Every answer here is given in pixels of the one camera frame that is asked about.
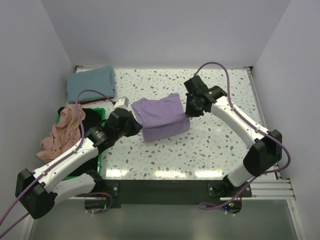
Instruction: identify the purple t-shirt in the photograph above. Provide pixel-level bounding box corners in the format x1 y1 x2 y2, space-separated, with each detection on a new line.
131 93 191 143

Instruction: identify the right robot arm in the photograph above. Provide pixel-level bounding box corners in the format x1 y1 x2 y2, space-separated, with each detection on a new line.
184 75 282 197

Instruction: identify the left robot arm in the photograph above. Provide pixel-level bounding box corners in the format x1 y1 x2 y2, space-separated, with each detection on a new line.
15 108 142 219

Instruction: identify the folded dark red t-shirt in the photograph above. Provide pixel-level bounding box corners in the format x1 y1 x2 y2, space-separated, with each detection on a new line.
75 97 114 105

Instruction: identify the black t-shirt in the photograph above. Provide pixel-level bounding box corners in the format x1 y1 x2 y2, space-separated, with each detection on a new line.
67 107 104 177

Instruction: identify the green plastic bin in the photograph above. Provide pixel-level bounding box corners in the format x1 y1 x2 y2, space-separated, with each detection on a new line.
56 107 107 181

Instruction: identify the folded blue t-shirt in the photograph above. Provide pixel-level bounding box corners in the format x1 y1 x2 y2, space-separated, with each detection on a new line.
66 65 116 104

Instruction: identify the pink crumpled t-shirt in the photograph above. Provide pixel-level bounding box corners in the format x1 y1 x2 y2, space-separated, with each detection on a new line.
36 104 86 163

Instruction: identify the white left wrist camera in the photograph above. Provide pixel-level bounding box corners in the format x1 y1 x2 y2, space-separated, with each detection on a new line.
113 96 129 110

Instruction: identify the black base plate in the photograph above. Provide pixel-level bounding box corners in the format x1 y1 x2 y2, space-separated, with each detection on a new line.
81 180 252 214

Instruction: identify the aluminium frame rail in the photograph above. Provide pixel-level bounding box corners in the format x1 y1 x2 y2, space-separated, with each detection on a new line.
250 179 296 200

